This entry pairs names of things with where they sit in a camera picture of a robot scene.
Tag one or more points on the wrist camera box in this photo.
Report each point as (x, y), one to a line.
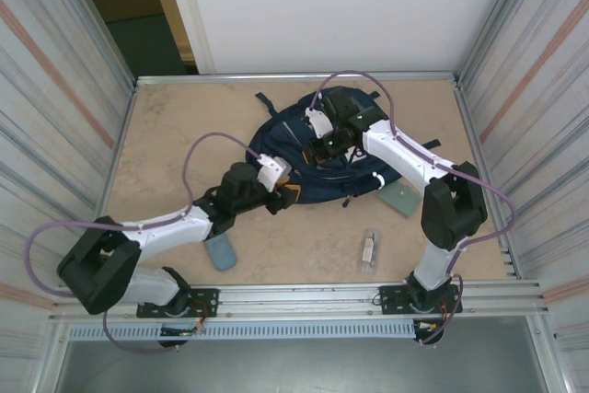
(319, 123)
(271, 172)

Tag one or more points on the aluminium mounting rail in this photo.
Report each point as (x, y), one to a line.
(299, 301)

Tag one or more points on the blue-grey glasses case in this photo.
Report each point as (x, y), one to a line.
(223, 252)

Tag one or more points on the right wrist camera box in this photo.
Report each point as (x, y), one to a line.
(319, 123)

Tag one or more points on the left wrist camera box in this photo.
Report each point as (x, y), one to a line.
(271, 172)

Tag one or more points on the aluminium table end rail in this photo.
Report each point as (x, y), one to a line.
(276, 76)

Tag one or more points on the navy blue backpack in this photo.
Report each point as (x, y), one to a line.
(322, 181)

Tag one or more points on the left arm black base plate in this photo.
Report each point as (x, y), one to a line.
(204, 303)

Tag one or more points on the green snap wallet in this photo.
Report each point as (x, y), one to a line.
(400, 199)

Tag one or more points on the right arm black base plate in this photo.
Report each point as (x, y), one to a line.
(391, 301)

